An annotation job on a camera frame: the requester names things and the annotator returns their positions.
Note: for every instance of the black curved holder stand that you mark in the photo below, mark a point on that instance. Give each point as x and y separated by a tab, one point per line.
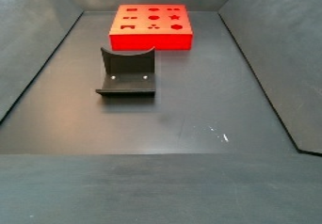
128	68

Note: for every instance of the red shape sorter block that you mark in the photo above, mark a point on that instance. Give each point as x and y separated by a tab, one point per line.
151	26

